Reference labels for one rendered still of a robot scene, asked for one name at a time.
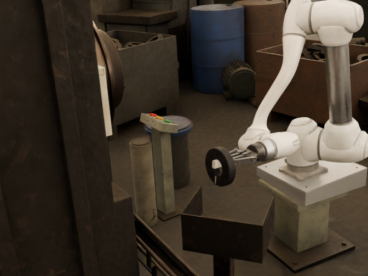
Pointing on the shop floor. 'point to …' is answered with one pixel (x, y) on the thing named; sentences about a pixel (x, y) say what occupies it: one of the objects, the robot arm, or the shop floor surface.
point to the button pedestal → (163, 166)
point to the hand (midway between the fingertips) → (220, 162)
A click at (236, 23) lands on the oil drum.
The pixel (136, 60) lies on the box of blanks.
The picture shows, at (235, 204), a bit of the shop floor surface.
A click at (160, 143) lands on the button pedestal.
